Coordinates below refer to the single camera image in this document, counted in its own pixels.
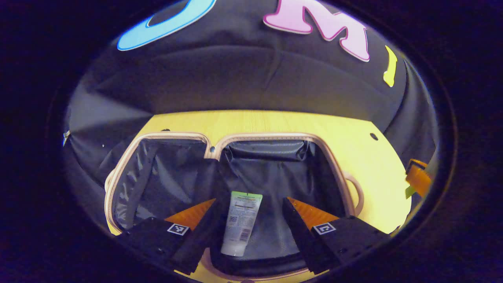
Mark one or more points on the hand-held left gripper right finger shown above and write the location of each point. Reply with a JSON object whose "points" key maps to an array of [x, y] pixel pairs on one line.
{"points": [[300, 236]]}

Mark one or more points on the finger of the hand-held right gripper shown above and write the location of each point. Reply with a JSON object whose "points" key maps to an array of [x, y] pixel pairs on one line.
{"points": [[418, 179]]}

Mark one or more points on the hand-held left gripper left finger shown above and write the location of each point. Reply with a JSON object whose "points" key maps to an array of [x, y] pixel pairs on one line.
{"points": [[196, 243]]}

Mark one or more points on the white skin care tube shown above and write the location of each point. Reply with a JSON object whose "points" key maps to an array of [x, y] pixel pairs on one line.
{"points": [[240, 224]]}

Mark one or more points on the pink suitcase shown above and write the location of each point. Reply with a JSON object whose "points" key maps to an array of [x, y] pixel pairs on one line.
{"points": [[275, 169]]}

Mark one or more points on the white cloth clip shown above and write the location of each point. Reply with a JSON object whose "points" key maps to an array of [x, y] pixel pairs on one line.
{"points": [[66, 136]]}

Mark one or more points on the black backdrop cloth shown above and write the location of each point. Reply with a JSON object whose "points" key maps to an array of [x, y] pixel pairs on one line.
{"points": [[243, 74]]}

